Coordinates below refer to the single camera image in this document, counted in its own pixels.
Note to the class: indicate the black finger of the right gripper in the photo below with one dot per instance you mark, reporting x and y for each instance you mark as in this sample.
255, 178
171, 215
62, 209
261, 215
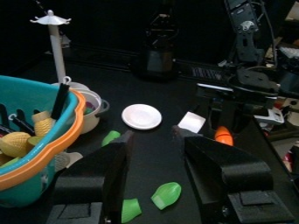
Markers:
217, 116
239, 121

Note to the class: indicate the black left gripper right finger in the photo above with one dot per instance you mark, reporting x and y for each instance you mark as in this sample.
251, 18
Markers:
226, 175

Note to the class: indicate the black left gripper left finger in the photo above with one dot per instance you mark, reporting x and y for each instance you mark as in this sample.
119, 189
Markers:
90, 178

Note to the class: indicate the orange toy carrot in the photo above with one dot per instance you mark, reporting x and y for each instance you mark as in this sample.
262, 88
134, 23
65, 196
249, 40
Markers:
223, 136

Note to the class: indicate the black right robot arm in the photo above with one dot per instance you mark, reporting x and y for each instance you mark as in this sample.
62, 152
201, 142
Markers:
247, 32

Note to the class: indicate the white device box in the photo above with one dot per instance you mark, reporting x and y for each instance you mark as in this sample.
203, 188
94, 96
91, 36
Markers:
269, 115

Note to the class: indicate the white slotted toy utensil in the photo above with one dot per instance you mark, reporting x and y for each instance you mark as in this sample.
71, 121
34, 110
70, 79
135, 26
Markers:
67, 159

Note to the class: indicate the teal basket with orange rim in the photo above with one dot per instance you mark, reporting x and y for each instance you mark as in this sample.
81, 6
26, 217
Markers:
43, 163

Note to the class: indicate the green toy vegetable piece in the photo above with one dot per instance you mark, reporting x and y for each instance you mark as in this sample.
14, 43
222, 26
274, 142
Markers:
166, 194
111, 137
130, 210

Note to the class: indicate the white round plate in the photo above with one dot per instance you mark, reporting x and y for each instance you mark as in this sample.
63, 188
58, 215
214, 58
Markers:
142, 116

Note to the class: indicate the white toy pot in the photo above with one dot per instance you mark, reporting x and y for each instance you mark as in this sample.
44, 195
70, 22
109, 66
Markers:
90, 121

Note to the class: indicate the yellow toy corn piece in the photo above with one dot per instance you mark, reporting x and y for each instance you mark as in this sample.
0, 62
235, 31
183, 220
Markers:
43, 124
15, 143

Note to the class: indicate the green toy in pot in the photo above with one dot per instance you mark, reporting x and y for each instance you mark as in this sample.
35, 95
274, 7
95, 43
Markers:
89, 110

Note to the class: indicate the white utensil hanging stand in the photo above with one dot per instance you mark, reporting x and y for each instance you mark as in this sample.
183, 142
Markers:
58, 49

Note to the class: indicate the black camera stand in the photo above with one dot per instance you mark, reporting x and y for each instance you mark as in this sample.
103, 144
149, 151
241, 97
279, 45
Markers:
158, 55

